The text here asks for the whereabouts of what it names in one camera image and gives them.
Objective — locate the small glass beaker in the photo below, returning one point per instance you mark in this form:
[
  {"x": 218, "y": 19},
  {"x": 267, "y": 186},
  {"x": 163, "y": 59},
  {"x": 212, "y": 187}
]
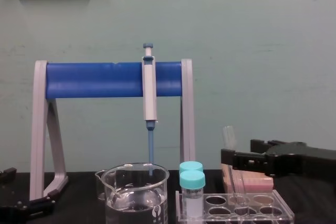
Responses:
[{"x": 99, "y": 187}]

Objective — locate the pink box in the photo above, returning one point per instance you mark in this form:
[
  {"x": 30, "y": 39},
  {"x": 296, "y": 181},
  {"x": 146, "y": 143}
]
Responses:
[{"x": 257, "y": 183}]

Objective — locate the clear glass test tube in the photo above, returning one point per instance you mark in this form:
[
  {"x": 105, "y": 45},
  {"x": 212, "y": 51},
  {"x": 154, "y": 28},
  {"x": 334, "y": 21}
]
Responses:
[{"x": 229, "y": 140}]

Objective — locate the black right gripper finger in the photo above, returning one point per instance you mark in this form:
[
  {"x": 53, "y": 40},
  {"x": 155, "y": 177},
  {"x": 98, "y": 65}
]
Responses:
[
  {"x": 260, "y": 145},
  {"x": 246, "y": 159}
]

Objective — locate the clear acrylic test tube rack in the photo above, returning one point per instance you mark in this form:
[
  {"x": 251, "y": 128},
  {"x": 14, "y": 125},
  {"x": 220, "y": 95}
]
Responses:
[{"x": 281, "y": 208}]

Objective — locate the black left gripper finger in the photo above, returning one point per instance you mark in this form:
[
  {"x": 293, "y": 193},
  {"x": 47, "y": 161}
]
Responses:
[
  {"x": 21, "y": 209},
  {"x": 8, "y": 174}
]

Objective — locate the teal capped plastic vial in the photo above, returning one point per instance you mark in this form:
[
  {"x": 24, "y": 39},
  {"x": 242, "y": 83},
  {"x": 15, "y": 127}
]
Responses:
[
  {"x": 191, "y": 165},
  {"x": 192, "y": 179}
]

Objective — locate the black table cloth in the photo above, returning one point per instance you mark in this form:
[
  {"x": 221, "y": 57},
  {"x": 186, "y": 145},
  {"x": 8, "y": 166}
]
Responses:
[{"x": 78, "y": 208}]

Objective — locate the grey and blue pipette stand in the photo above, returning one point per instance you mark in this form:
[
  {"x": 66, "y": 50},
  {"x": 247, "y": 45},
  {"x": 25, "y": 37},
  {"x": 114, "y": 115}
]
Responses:
[{"x": 92, "y": 79}]

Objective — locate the large glass beaker with water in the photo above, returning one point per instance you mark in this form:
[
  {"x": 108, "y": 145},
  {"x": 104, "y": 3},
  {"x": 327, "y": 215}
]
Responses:
[{"x": 136, "y": 208}]

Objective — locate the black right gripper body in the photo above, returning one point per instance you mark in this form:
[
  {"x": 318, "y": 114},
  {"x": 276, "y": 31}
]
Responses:
[{"x": 302, "y": 159}]

